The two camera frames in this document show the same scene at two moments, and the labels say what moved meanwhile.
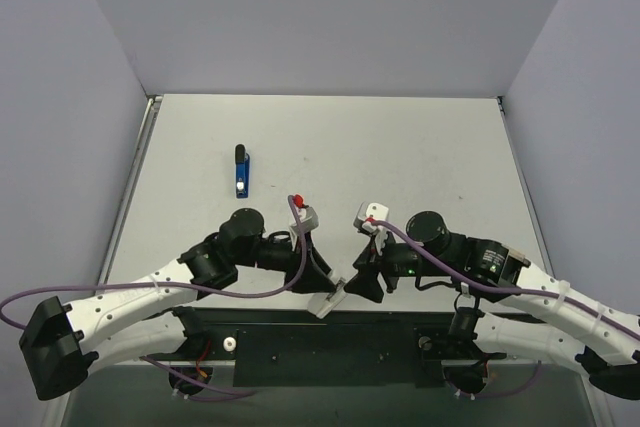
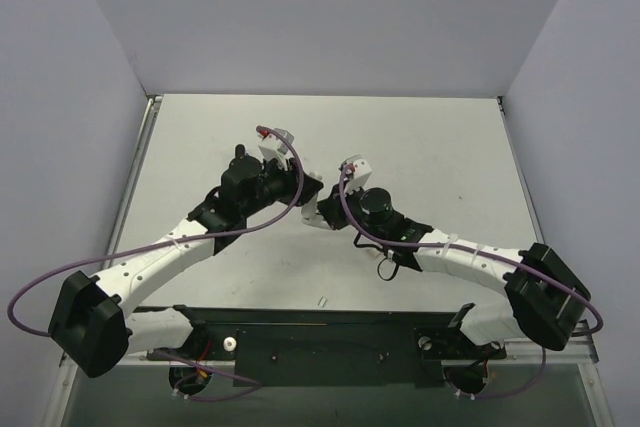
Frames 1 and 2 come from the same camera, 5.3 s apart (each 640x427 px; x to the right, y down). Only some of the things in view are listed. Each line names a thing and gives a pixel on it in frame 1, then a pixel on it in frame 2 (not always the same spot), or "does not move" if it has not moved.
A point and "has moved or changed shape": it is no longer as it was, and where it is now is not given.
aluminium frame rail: [130, 189] does not move
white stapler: [323, 304] has moved or changed shape
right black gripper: [380, 267] to [330, 210]
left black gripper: [303, 267] to [304, 189]
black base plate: [332, 347] does not move
